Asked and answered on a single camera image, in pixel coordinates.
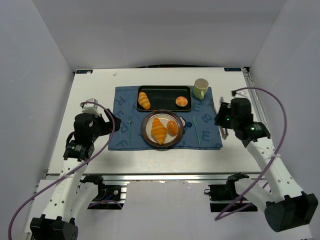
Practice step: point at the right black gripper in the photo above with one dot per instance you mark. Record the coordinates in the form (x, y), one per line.
(222, 116)

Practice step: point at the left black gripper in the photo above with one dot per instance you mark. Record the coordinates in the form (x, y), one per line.
(109, 122)

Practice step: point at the metal tongs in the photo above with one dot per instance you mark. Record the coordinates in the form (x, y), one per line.
(224, 132)

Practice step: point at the orange striped croissant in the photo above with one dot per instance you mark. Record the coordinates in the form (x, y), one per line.
(158, 131)

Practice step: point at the orange sugared bun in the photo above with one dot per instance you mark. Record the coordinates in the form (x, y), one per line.
(172, 127)

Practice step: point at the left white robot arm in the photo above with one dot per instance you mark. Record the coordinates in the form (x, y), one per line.
(70, 196)

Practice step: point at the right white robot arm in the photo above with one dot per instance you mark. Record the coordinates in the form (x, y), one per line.
(286, 205)

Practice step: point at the teal plastic fork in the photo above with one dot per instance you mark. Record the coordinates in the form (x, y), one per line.
(129, 121)

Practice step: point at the blue letter-print placemat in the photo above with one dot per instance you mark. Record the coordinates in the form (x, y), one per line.
(124, 106)

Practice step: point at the teal plastic knife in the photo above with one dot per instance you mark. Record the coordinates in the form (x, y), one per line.
(196, 130)

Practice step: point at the pale striped croissant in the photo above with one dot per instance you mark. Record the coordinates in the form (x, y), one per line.
(144, 101)

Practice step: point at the light green mug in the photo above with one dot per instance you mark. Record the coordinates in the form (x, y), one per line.
(200, 88)

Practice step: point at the pale round bun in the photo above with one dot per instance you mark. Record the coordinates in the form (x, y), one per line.
(181, 101)

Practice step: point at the dark rimmed white plate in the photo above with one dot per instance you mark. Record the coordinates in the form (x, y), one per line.
(164, 116)

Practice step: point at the right blue table label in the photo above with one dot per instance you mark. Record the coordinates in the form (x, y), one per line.
(232, 69)

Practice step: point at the blue table label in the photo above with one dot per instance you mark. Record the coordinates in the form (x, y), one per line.
(84, 71)
(232, 69)

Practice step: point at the black rectangular tray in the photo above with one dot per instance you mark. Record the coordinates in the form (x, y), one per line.
(163, 97)

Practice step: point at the left blue table label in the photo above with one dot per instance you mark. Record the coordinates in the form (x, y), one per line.
(84, 71)

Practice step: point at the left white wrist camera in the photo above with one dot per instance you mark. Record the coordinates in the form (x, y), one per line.
(90, 108)

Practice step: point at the aluminium table side rail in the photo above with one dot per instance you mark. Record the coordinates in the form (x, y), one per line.
(257, 105)

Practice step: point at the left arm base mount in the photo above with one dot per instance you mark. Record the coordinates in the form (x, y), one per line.
(109, 196)

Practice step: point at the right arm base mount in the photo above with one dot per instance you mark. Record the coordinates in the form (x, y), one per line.
(220, 195)

